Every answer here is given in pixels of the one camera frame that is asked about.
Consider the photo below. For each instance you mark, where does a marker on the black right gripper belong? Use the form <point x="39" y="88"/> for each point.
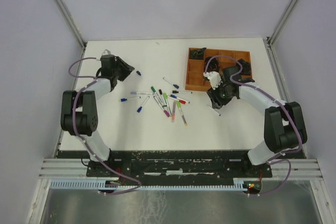
<point x="213" y="94"/>

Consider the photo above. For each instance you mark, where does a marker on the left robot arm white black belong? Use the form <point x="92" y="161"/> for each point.
<point x="79" y="115"/>

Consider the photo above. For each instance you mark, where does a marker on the white marker black cap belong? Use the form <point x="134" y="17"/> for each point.
<point x="177" y="91"/>

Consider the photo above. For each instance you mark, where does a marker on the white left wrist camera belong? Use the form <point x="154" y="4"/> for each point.
<point x="106" y="52"/>

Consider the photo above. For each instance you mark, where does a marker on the pink highlighter pen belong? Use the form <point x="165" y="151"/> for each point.
<point x="173" y="111"/>

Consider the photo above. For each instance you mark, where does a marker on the aluminium frame post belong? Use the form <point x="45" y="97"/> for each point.
<point x="70" y="22"/>
<point x="282" y="22"/>

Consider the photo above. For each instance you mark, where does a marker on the orange wooden compartment tray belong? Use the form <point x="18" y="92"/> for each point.
<point x="205" y="59"/>

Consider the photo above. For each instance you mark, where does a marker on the white slotted cable duct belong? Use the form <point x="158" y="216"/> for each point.
<point x="102" y="184"/>

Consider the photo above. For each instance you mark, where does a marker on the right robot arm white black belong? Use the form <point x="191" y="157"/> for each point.
<point x="284" y="125"/>

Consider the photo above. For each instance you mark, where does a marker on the magenta capped marker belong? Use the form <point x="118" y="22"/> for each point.
<point x="161" y="107"/>

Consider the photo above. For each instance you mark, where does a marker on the blue capped whiteboard marker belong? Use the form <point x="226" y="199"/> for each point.
<point x="214" y="110"/>

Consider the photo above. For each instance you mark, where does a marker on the aluminium frame post left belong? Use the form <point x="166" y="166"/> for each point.
<point x="70" y="22"/>

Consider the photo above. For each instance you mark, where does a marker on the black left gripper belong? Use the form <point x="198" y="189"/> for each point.
<point x="127" y="68"/>

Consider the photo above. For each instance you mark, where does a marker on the aluminium frame post right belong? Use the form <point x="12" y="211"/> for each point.
<point x="282" y="22"/>

